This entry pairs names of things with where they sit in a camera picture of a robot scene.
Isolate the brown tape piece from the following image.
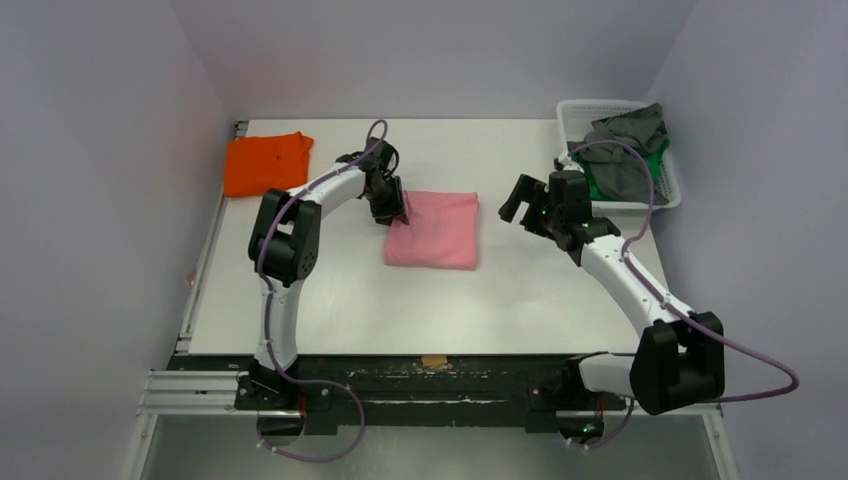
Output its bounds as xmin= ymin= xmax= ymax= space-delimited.
xmin=421 ymin=355 xmax=450 ymax=371

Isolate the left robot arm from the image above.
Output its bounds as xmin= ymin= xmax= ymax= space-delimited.
xmin=248 ymin=137 xmax=408 ymax=409

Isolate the grey t shirt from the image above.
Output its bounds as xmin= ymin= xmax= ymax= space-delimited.
xmin=567 ymin=103 xmax=670 ymax=205

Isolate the white plastic basket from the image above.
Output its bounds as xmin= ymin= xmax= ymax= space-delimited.
xmin=556 ymin=99 xmax=682 ymax=213

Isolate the folded orange t shirt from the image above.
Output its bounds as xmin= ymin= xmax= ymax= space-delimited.
xmin=223 ymin=131 xmax=314 ymax=198

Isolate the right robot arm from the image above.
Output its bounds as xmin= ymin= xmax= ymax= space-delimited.
xmin=498 ymin=170 xmax=725 ymax=415

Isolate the pink t shirt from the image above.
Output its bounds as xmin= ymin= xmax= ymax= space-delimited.
xmin=383 ymin=191 xmax=480 ymax=271

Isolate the green t shirt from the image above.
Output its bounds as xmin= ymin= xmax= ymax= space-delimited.
xmin=571 ymin=138 xmax=671 ymax=204

